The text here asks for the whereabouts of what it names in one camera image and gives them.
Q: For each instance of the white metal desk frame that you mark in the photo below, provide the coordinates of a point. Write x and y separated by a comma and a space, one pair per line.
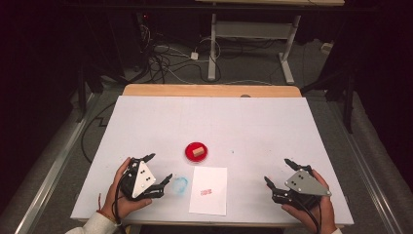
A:
212, 48

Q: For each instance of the grey metal floor rail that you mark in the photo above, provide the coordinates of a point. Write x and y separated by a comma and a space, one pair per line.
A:
55, 165
363, 169

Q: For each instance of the black metal stand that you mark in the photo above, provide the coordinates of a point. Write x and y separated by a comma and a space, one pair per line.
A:
81, 97
348, 104

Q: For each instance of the large white board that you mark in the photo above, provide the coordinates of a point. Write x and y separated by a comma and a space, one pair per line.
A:
211, 120

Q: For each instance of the person's right hand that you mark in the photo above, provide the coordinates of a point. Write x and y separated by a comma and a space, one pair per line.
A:
308, 219

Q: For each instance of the small wooden stamp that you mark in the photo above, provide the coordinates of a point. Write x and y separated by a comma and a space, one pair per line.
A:
198, 151

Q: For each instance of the wooden table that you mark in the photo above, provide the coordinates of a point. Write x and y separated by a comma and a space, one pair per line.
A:
195, 90

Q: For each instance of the white paper sheet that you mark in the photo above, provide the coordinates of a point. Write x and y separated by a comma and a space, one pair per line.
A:
207, 182

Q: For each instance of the round red ink pad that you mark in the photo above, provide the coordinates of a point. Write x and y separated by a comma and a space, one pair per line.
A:
190, 151

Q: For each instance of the white power adapter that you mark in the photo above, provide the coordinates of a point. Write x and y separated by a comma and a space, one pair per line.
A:
194, 56

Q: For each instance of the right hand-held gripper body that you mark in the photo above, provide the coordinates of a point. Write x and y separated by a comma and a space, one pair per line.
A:
307, 186

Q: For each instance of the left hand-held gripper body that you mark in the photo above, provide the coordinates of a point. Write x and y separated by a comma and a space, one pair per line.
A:
141, 180

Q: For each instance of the person's left hand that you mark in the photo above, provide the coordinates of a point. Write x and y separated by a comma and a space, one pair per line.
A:
125, 206

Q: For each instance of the white floor socket box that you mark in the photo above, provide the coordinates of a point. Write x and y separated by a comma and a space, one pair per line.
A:
326, 47

